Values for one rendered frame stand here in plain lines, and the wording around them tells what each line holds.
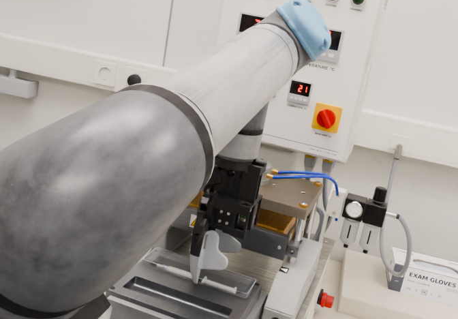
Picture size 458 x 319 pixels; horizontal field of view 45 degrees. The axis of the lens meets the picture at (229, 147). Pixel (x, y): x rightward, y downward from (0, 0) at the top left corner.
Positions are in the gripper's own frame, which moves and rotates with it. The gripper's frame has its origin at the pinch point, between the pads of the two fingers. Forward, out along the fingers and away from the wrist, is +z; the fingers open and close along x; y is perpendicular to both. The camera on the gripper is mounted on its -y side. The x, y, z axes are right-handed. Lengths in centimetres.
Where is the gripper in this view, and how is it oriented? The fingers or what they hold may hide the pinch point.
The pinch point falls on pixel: (199, 266)
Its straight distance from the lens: 92.9
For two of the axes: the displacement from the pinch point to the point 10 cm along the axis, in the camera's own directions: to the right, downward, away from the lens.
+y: 9.3, 2.5, -2.7
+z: -1.8, 9.5, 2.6
